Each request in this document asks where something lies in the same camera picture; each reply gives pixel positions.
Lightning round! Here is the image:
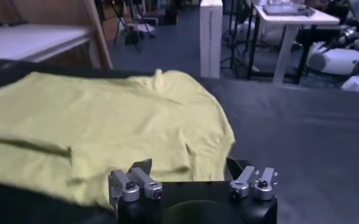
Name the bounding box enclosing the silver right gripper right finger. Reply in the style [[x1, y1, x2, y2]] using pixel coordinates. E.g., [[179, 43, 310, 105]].
[[226, 157, 279, 201]]

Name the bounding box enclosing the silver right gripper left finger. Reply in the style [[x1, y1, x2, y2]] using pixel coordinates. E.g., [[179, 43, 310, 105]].
[[108, 158, 164, 211]]

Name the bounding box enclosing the yellow-green t-shirt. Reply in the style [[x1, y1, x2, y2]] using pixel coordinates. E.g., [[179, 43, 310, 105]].
[[0, 68, 236, 211]]

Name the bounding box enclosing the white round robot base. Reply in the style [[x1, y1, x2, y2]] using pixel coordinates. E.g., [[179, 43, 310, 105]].
[[127, 23, 156, 39], [227, 18, 261, 42]]

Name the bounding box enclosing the black table cover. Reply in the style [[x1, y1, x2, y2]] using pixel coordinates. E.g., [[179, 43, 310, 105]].
[[0, 59, 359, 224]]

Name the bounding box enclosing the black tripod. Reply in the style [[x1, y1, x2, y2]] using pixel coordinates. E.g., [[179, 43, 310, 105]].
[[110, 0, 145, 53]]

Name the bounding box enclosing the tall white cardboard box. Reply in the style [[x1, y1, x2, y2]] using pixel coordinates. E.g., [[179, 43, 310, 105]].
[[199, 0, 224, 79]]

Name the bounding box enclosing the gray laptop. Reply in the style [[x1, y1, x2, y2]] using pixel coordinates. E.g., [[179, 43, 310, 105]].
[[261, 2, 308, 16]]

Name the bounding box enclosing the white standing desk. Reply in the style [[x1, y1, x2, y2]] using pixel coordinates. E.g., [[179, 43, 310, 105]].
[[254, 2, 341, 85]]

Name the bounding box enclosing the white rectangular table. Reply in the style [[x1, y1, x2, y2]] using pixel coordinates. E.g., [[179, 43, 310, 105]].
[[0, 23, 92, 63]]

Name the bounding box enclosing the small black device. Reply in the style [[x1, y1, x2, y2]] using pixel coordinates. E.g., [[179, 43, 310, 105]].
[[297, 6, 316, 16]]

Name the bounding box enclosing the wooden partition screen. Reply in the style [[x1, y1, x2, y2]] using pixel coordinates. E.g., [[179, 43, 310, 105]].
[[0, 0, 114, 70]]

